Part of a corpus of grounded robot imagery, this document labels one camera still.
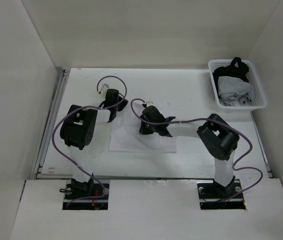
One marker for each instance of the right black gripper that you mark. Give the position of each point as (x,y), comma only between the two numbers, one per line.
(144,131)

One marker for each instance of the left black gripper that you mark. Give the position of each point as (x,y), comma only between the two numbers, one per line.
(123,104)

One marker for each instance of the white tank top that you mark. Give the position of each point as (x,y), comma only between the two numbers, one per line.
(126,138)

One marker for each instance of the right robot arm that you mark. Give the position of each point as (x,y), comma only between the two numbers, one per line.
(220,141)

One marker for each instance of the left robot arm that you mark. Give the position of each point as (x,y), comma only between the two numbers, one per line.
(78,128)

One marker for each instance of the grey tank top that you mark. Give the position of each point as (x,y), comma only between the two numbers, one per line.
(234,92)

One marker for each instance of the black tank top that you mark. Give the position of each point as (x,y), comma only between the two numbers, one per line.
(236,69)

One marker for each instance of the white plastic basket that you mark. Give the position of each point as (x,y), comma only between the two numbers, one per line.
(259,98)

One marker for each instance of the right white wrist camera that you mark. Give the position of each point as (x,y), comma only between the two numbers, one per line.
(147,104)

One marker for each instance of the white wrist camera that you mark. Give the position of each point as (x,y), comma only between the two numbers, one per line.
(147,104)
(104,88)

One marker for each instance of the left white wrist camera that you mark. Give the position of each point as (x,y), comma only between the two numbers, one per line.
(104,88)

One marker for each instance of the aluminium table frame rail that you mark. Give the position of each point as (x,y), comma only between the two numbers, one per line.
(59,88)

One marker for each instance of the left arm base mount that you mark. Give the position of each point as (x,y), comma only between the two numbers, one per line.
(90,195)

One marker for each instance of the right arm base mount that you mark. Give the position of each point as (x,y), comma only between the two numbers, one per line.
(213,196)

